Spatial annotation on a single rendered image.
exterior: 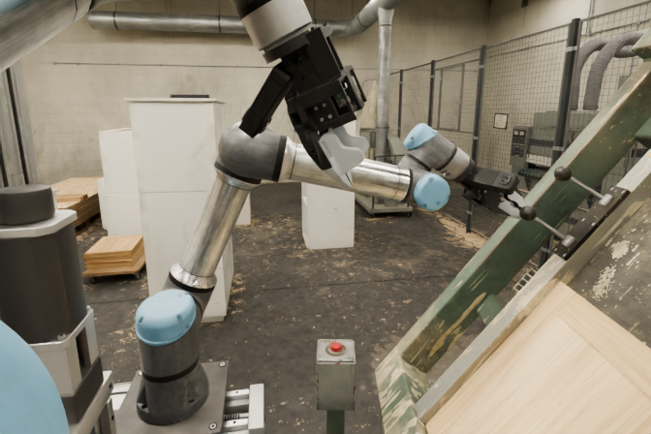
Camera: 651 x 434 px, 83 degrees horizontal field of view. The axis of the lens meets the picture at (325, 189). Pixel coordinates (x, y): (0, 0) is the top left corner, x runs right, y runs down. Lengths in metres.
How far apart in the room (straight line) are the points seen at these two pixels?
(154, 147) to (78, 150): 6.67
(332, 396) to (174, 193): 2.02
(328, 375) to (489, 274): 0.57
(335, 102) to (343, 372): 0.94
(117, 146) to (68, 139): 4.83
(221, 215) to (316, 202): 3.59
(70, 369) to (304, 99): 0.47
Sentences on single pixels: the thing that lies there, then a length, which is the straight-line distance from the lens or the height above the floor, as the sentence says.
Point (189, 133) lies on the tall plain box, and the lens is 2.84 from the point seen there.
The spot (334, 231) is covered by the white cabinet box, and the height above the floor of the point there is 0.22.
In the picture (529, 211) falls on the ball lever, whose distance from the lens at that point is 1.00.
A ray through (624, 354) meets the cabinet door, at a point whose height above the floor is 1.26.
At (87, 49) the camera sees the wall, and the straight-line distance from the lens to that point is 9.40.
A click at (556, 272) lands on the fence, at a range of 1.01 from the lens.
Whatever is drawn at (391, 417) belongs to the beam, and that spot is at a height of 0.84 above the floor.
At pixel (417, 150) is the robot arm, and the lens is 0.93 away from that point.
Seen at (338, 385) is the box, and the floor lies 0.85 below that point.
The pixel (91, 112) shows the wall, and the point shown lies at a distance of 9.35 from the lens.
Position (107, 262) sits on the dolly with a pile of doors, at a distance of 4.31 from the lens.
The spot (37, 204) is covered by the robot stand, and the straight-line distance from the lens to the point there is 0.58.
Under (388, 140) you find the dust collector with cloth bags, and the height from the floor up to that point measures 1.17.
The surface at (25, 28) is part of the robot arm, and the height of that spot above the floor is 1.72.
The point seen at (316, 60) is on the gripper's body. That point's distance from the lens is 0.46.
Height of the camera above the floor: 1.67
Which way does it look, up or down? 12 degrees down
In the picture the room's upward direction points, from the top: straight up
